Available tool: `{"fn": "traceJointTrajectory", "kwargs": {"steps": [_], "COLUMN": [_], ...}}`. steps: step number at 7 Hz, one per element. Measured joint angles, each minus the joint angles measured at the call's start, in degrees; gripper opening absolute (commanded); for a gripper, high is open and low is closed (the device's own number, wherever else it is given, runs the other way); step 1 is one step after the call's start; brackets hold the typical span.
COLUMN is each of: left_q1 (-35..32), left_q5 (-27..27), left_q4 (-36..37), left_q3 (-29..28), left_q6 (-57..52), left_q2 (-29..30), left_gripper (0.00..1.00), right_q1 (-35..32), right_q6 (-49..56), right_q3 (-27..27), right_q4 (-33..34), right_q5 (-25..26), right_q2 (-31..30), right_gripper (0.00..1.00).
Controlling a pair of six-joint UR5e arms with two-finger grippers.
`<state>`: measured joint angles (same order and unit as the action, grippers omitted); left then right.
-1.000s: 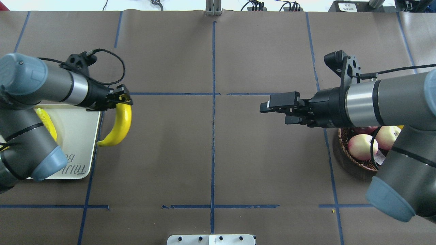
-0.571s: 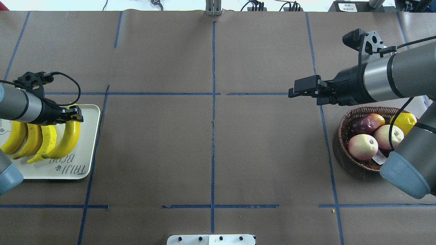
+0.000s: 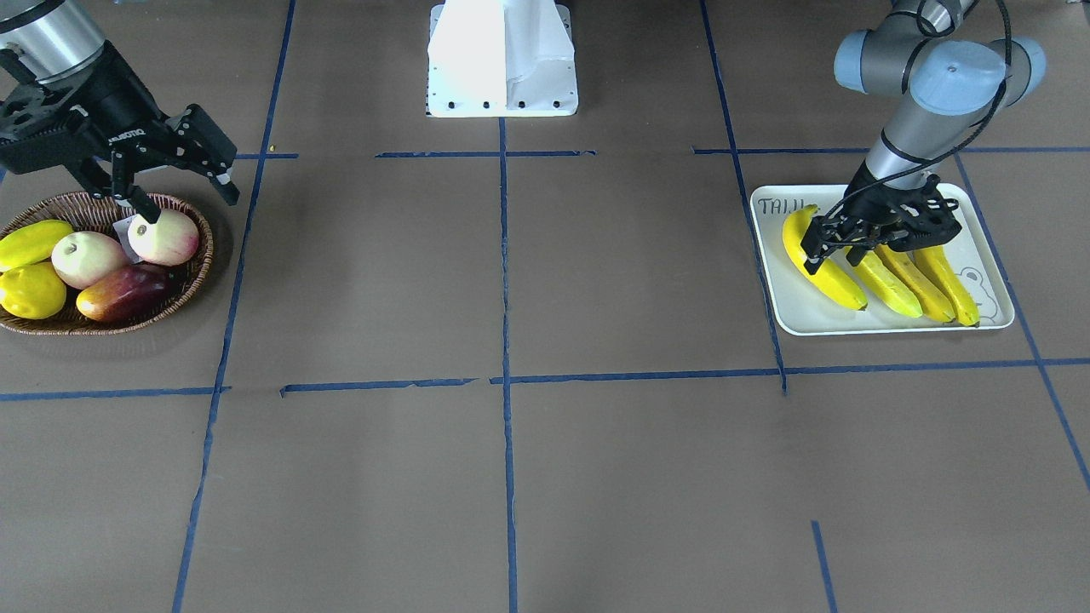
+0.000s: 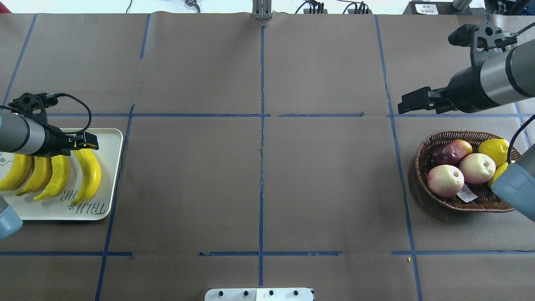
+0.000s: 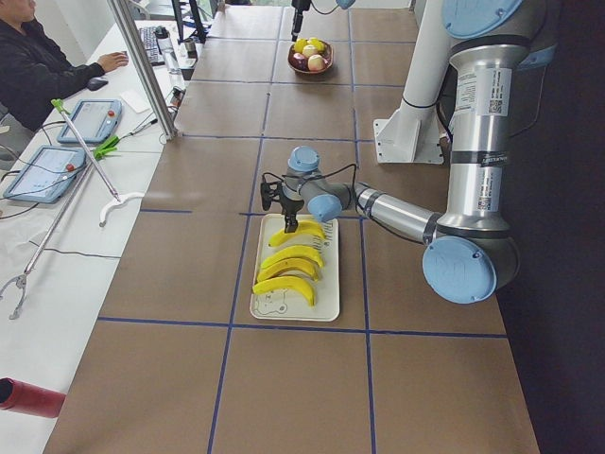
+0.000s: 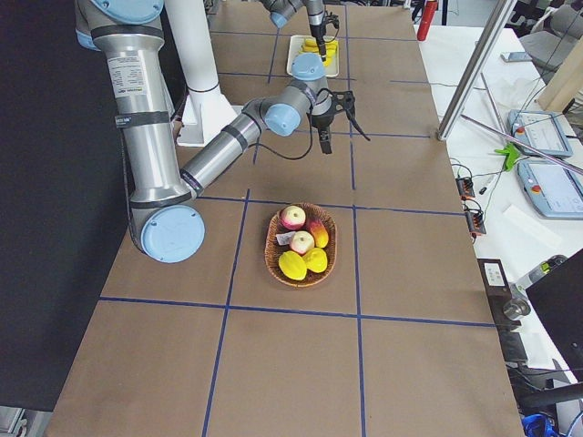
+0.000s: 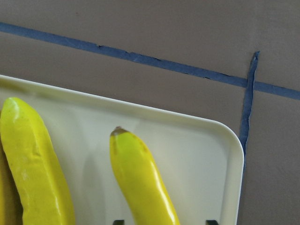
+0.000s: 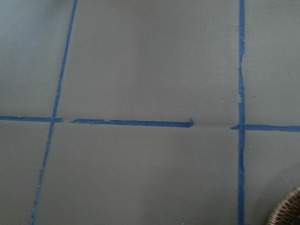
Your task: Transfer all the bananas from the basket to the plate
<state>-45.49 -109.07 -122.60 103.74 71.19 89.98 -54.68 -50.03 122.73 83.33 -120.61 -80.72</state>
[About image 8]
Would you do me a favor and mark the brown wicker basket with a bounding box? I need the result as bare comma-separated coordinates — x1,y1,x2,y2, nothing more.
266,186,300,225

